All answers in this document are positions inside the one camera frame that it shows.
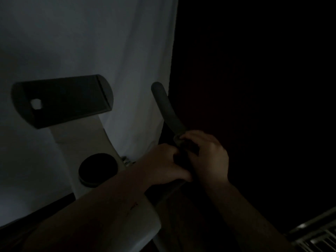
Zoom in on grey white tablet holder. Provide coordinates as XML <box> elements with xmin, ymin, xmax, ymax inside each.
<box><xmin>11</xmin><ymin>74</ymin><xmax>114</xmax><ymax>130</ymax></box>

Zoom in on grey cleaning cloth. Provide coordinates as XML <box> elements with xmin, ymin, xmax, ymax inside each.
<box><xmin>173</xmin><ymin>133</ymin><xmax>203</xmax><ymax>187</ymax></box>

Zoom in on white exercise bike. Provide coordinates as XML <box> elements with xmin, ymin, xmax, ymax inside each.
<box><xmin>11</xmin><ymin>74</ymin><xmax>200</xmax><ymax>252</ymax></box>

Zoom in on person's right forearm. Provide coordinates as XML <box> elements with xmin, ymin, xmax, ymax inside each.
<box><xmin>207</xmin><ymin>182</ymin><xmax>297</xmax><ymax>252</ymax></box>

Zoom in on metal drying rack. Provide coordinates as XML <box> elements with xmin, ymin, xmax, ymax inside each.
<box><xmin>285</xmin><ymin>206</ymin><xmax>336</xmax><ymax>252</ymax></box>

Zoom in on person's right hand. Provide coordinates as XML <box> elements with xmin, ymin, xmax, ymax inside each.
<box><xmin>180</xmin><ymin>129</ymin><xmax>231</xmax><ymax>192</ymax></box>

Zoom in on person's left hand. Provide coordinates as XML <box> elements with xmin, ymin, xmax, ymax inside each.
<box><xmin>134</xmin><ymin>143</ymin><xmax>194</xmax><ymax>192</ymax></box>

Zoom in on white hanging sheet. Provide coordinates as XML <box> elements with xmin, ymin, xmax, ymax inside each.
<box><xmin>0</xmin><ymin>0</ymin><xmax>179</xmax><ymax>229</ymax></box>

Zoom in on person's left forearm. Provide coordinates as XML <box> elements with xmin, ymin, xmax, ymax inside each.
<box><xmin>23</xmin><ymin>165</ymin><xmax>150</xmax><ymax>252</ymax></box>

